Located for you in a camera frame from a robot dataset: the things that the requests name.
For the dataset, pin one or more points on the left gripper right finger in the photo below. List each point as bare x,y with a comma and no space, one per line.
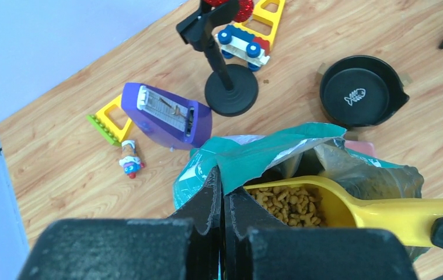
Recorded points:
259,246

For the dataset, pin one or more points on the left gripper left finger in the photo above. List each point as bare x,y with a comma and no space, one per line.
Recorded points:
184,245

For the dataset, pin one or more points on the yellow scoop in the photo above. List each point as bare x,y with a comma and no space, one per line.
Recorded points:
409,219

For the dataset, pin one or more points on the green pet food bag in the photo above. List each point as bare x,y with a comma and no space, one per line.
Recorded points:
313,148

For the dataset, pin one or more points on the brown pet food kibble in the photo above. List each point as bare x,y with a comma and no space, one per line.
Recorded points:
294,206

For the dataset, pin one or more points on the pink cat-ear pet bowl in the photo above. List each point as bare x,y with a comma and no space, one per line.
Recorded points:
366,148

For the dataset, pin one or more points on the black pet bowl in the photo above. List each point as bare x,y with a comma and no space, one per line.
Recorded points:
360,91

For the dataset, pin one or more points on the small toy figure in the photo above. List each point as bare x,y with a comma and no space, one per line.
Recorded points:
130,161

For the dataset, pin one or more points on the purple metronome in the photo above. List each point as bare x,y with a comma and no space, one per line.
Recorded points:
167,119

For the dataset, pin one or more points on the yellow green toy triangle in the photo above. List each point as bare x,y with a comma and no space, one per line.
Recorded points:
107,127

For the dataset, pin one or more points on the black round-base mic stand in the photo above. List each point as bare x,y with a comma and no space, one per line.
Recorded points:
230,90

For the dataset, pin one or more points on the blue white toy car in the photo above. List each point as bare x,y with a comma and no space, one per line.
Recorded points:
235,42

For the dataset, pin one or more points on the yellow orange toy triangle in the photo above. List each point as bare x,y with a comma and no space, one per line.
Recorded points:
268,12

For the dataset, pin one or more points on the red glitter microphone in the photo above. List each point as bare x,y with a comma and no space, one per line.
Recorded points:
237,11

